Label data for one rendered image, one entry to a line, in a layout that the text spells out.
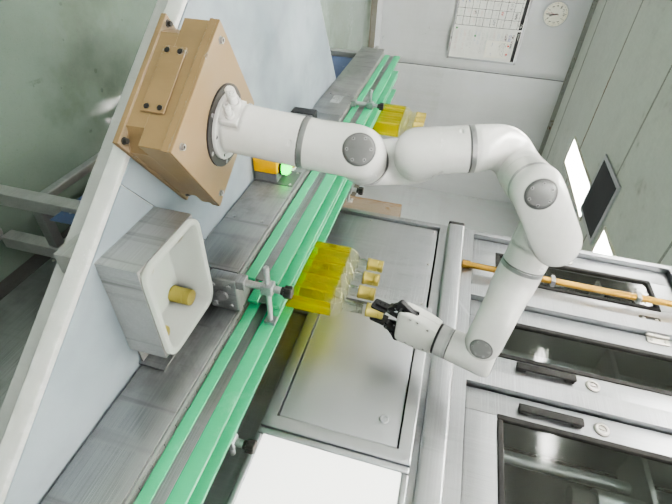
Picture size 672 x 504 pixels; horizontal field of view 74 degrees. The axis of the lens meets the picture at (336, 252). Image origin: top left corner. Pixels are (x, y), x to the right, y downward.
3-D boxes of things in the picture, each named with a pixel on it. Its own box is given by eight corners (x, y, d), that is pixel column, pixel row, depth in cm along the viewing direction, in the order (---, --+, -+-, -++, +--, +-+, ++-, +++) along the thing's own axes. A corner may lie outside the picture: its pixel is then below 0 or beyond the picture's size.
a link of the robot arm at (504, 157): (475, 133, 72) (569, 128, 70) (462, 117, 84) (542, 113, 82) (470, 212, 78) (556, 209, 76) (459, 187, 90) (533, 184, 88)
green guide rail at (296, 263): (247, 302, 104) (279, 309, 102) (247, 299, 103) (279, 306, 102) (383, 71, 234) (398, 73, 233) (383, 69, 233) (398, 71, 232)
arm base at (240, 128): (198, 119, 74) (286, 138, 72) (224, 63, 78) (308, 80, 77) (221, 170, 88) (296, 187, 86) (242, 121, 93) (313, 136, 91)
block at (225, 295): (210, 307, 101) (238, 314, 100) (204, 277, 95) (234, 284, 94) (217, 297, 104) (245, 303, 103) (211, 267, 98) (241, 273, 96)
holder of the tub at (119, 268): (137, 365, 89) (172, 375, 87) (93, 263, 71) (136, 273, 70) (182, 305, 101) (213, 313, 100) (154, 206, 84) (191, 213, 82)
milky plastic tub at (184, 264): (132, 350, 85) (172, 361, 83) (94, 263, 71) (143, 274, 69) (179, 288, 98) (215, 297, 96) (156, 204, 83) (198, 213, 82)
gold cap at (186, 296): (178, 284, 94) (197, 288, 93) (175, 300, 94) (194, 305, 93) (169, 285, 91) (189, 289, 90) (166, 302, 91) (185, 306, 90)
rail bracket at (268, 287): (239, 319, 101) (291, 331, 99) (231, 264, 90) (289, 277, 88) (245, 310, 103) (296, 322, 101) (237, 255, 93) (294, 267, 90)
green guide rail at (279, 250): (244, 279, 99) (278, 287, 98) (243, 276, 98) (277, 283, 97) (384, 56, 229) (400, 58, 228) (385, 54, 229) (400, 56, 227)
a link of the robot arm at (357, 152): (302, 108, 77) (392, 126, 75) (315, 126, 90) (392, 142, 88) (290, 162, 78) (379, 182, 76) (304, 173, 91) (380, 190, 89)
